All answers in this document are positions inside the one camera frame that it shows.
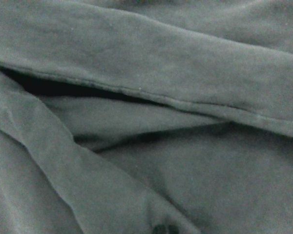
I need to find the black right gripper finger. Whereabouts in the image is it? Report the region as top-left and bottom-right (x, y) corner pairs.
(152, 224), (179, 234)

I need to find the black graphic t-shirt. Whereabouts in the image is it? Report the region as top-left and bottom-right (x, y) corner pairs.
(0, 0), (293, 234)

